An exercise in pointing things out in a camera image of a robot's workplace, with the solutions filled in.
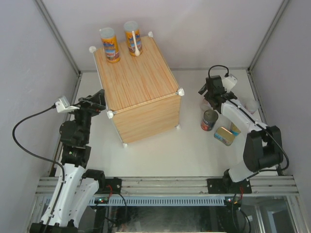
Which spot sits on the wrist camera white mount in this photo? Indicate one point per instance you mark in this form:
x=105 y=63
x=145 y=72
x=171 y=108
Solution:
x=63 y=106
x=229 y=82

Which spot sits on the blue slotted cable duct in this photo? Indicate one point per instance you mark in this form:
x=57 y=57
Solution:
x=158 y=201

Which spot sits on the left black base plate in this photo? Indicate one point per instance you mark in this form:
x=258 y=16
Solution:
x=111 y=186

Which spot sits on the dark tomato tin can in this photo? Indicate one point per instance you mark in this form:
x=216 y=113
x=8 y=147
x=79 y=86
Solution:
x=209 y=120

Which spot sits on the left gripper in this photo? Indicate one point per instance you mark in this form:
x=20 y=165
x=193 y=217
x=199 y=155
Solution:
x=95 y=105

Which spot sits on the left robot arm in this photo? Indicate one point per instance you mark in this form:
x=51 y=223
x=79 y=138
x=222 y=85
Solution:
x=76 y=184

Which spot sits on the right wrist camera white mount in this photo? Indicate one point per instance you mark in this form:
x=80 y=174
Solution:
x=229 y=82

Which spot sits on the rectangular blue gold tin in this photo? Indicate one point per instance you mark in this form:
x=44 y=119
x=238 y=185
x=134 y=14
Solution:
x=234 y=129

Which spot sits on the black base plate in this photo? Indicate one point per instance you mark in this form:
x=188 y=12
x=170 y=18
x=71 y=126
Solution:
x=111 y=186
x=218 y=186

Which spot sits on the aluminium mounting rail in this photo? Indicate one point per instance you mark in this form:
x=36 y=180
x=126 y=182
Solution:
x=198 y=186

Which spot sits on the wooden cube cabinet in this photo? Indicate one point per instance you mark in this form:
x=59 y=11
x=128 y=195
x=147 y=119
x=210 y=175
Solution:
x=142 y=95

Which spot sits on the yellow porridge can with spoon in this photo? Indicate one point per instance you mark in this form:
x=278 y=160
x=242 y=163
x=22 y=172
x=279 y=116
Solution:
x=133 y=38

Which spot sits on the pink red porridge can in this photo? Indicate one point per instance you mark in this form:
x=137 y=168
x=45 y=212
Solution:
x=205 y=105

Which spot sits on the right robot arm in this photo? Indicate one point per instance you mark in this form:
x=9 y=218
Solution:
x=263 y=146

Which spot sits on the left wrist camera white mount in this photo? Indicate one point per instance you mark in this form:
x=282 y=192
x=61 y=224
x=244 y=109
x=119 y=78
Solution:
x=63 y=106

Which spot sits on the pink porridge can clear lid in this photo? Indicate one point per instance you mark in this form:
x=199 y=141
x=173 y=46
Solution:
x=251 y=106

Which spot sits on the flat rectangular fish tin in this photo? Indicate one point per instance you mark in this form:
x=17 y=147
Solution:
x=224 y=136

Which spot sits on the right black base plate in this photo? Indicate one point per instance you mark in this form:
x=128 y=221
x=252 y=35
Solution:
x=218 y=186

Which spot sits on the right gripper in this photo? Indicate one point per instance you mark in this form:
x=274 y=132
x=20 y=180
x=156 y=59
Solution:
x=204 y=91

